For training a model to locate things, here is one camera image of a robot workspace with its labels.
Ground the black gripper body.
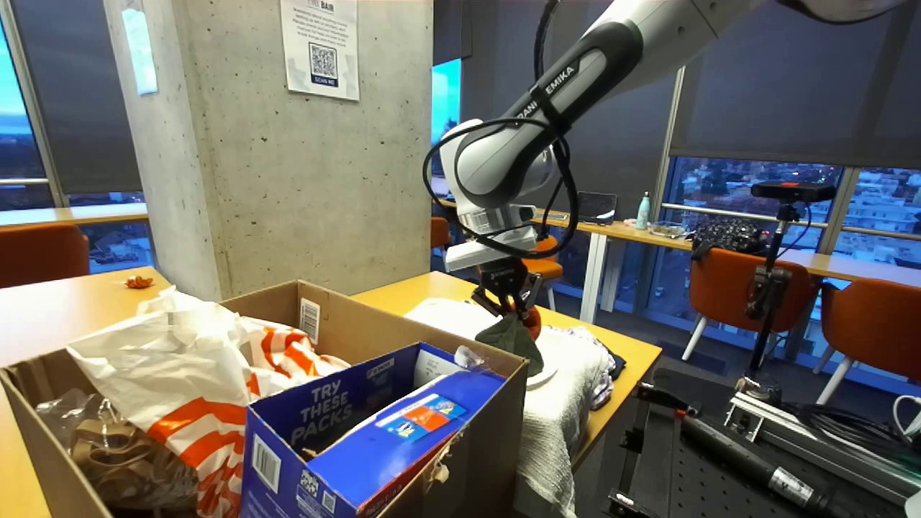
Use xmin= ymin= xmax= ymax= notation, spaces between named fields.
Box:
xmin=473 ymin=250 xmax=541 ymax=312

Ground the orange radish with green leaves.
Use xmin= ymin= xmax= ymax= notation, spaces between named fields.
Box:
xmin=475 ymin=305 xmax=548 ymax=380

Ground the white plate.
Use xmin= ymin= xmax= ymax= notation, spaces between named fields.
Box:
xmin=521 ymin=349 xmax=561 ymax=391

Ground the orange chair partly hidden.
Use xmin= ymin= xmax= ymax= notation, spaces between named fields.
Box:
xmin=430 ymin=213 xmax=454 ymax=277

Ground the white cloth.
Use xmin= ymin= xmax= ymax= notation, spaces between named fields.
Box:
xmin=407 ymin=295 xmax=624 ymax=518

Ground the brown cardboard box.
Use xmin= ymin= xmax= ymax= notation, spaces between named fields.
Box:
xmin=0 ymin=277 xmax=532 ymax=518

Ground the teal sanitizer bottle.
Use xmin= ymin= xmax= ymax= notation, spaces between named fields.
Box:
xmin=633 ymin=188 xmax=656 ymax=231

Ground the long wooden window counter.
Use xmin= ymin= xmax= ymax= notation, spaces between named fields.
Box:
xmin=433 ymin=193 xmax=921 ymax=329

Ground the blue carton box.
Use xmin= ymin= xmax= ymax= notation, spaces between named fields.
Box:
xmin=240 ymin=341 xmax=509 ymax=518

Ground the orange chair with white legs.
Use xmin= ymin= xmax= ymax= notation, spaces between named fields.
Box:
xmin=679 ymin=246 xmax=823 ymax=367
xmin=816 ymin=277 xmax=921 ymax=408

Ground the black equipment on counter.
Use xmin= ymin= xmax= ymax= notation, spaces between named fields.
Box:
xmin=689 ymin=217 xmax=784 ymax=259

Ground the black perforated mounting board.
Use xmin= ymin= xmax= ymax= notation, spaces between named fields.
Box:
xmin=607 ymin=355 xmax=921 ymax=518

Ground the black cylinder with silver end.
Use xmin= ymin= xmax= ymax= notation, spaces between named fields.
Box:
xmin=676 ymin=408 xmax=834 ymax=518

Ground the white poster with QR code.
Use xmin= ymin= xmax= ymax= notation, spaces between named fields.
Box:
xmin=276 ymin=0 xmax=365 ymax=108

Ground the white and orange plastic bag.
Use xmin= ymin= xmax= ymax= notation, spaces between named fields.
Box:
xmin=67 ymin=285 xmax=351 ymax=518

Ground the crumpled brown clear bag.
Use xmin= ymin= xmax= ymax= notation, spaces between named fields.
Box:
xmin=31 ymin=387 xmax=203 ymax=518

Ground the orange upholstered chair back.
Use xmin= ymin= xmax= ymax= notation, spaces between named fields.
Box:
xmin=0 ymin=226 xmax=92 ymax=290

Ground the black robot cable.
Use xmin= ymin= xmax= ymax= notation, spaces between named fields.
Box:
xmin=421 ymin=0 xmax=584 ymax=263

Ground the black camera tripod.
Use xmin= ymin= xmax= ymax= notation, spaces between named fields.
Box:
xmin=742 ymin=200 xmax=800 ymax=380

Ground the black camera on tripod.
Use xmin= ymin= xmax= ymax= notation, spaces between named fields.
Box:
xmin=748 ymin=180 xmax=842 ymax=208

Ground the silver aluminium rail bracket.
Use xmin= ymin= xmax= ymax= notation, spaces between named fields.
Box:
xmin=722 ymin=374 xmax=921 ymax=511

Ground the white cable loop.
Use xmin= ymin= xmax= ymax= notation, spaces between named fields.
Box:
xmin=890 ymin=390 xmax=921 ymax=446

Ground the small white wall sign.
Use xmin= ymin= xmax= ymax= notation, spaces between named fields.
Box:
xmin=119 ymin=4 xmax=162 ymax=98

